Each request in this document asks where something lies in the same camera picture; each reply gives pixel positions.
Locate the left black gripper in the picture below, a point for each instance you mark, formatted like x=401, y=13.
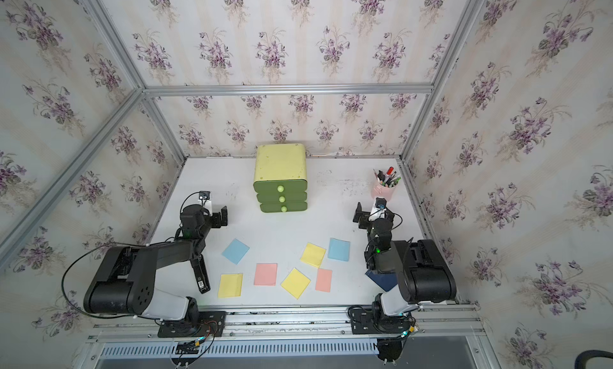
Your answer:
x=219, y=216

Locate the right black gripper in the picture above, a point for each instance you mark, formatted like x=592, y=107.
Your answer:
x=361, y=216

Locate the blue sticky note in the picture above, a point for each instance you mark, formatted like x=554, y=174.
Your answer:
x=235, y=251
x=339, y=250

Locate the green drawer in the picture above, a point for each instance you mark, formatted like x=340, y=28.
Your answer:
x=280, y=186
x=294, y=206
x=281, y=198

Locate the yellow sticky note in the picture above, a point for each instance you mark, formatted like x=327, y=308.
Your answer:
x=295, y=283
x=313, y=255
x=230, y=285

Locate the green top drawer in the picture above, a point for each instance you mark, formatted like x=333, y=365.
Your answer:
x=280, y=186

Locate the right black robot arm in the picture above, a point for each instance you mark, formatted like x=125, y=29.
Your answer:
x=420, y=271

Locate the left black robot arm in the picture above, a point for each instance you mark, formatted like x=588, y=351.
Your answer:
x=125, y=282

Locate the green bottom drawer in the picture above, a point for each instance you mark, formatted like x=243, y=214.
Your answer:
x=294, y=206

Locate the small pink sticky note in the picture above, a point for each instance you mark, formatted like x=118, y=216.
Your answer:
x=323, y=280

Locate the large pink sticky note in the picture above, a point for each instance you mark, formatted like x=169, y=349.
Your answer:
x=265, y=274

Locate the yellow-green drawer cabinet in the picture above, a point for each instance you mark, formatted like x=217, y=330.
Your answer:
x=281, y=162

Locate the pink pen holder cup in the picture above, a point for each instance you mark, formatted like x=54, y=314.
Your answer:
x=382, y=191

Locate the pens in cup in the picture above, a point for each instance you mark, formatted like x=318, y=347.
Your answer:
x=387, y=179

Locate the dark blue notebook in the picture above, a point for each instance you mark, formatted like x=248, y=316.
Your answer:
x=386, y=281

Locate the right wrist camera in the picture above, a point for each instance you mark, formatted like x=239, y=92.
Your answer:
x=379, y=209

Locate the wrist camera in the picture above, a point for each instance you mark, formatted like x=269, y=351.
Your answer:
x=204, y=196
x=379, y=209

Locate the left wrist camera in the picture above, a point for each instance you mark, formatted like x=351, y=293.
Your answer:
x=204, y=196

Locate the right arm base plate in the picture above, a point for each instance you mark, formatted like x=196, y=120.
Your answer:
x=369, y=321

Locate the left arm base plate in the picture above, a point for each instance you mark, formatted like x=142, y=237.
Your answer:
x=206, y=323

